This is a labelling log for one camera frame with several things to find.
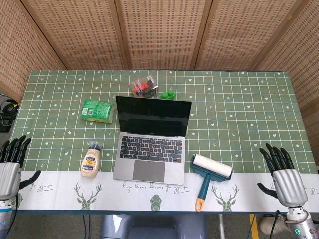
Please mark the silver laptop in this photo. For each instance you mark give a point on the silver laptop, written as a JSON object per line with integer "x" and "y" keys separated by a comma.
{"x": 149, "y": 159}

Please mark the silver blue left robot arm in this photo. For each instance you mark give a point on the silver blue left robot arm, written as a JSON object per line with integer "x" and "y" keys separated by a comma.
{"x": 4, "y": 221}

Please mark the clear plastic box red contents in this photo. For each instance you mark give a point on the clear plastic box red contents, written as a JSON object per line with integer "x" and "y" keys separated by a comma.
{"x": 144, "y": 85}

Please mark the small green toy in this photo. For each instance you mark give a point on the small green toy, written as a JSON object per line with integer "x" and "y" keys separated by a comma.
{"x": 168, "y": 95}

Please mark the green grid tablecloth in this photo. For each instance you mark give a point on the green grid tablecloth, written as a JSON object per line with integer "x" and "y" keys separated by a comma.
{"x": 236, "y": 112}

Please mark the beige cloth bag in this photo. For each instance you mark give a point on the beige cloth bag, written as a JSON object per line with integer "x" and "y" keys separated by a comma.
{"x": 268, "y": 225}

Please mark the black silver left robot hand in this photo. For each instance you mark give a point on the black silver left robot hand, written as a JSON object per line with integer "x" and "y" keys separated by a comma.
{"x": 8, "y": 179}

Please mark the green tissue pack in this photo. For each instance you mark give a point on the green tissue pack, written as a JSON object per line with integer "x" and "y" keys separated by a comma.
{"x": 97, "y": 109}

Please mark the mayonnaise squeeze bottle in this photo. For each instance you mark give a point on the mayonnaise squeeze bottle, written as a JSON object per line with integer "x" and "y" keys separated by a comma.
{"x": 90, "y": 164}

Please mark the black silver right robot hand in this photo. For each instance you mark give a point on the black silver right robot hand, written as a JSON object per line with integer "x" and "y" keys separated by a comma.
{"x": 289, "y": 184}

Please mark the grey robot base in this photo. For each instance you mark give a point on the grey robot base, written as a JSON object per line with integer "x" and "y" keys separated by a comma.
{"x": 152, "y": 226}

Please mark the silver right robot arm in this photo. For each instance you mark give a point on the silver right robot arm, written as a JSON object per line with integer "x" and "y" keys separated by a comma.
{"x": 302, "y": 226}

